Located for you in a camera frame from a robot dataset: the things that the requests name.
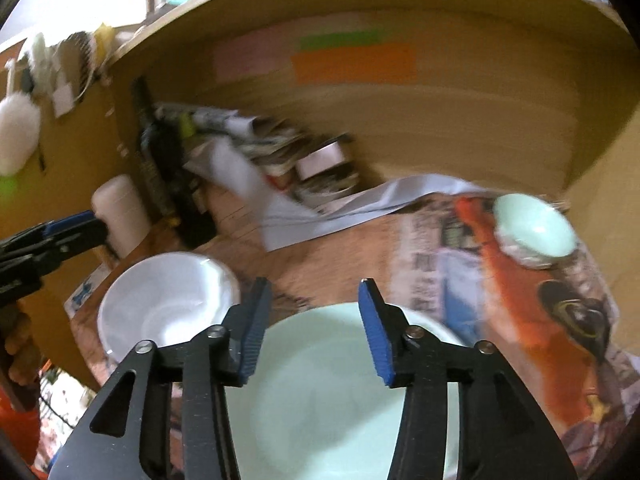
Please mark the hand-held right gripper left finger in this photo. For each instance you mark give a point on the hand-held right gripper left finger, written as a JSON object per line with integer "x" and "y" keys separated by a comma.
{"x": 252, "y": 330}

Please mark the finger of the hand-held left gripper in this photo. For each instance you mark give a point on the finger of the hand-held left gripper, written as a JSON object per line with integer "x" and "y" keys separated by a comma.
{"x": 75, "y": 245}
{"x": 65, "y": 224}

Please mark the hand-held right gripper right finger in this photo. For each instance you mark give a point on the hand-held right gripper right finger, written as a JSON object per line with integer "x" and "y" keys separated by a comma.
{"x": 377, "y": 330}

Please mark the mint green plate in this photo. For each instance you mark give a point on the mint green plate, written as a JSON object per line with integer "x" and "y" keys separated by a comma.
{"x": 320, "y": 385}

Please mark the white bowl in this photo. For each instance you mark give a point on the white bowl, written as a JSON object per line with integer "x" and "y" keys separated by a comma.
{"x": 165, "y": 300}

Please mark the person's left hand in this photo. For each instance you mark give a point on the person's left hand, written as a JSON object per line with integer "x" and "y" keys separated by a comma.
{"x": 25, "y": 350}

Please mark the white fluffy pompom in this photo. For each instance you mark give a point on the white fluffy pompom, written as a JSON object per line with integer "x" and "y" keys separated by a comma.
{"x": 17, "y": 132}

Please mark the dark wine bottle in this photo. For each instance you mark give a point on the dark wine bottle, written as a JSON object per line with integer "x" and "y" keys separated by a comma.
{"x": 170, "y": 185}

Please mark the white paper tag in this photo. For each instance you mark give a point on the white paper tag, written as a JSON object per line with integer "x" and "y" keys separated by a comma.
{"x": 63, "y": 100}

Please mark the white paper sheet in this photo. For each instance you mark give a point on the white paper sheet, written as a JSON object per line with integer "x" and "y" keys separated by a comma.
{"x": 250, "y": 185}

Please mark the small bowl with trinkets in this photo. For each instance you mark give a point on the small bowl with trinkets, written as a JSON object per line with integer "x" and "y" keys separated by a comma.
{"x": 332, "y": 185}

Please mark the yellow-green highlighter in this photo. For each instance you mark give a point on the yellow-green highlighter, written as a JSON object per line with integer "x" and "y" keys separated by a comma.
{"x": 186, "y": 125}

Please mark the orange printed paper sheet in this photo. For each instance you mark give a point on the orange printed paper sheet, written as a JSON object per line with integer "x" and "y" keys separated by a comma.
{"x": 540, "y": 320}

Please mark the white card box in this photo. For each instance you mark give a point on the white card box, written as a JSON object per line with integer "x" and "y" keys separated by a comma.
{"x": 322, "y": 160}

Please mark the mint green bowl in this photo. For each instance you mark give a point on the mint green bowl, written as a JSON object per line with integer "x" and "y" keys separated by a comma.
{"x": 535, "y": 225}

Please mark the stack of newspapers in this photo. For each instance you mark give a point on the stack of newspapers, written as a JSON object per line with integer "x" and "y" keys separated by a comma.
{"x": 250, "y": 132}

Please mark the pink sticky note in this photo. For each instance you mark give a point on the pink sticky note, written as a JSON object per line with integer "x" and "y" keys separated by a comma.
{"x": 250, "y": 55}

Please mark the orange sticky note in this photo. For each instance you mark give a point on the orange sticky note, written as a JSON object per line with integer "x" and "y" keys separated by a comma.
{"x": 355, "y": 62}

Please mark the green sticky note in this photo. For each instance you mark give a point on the green sticky note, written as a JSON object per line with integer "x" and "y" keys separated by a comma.
{"x": 340, "y": 39}

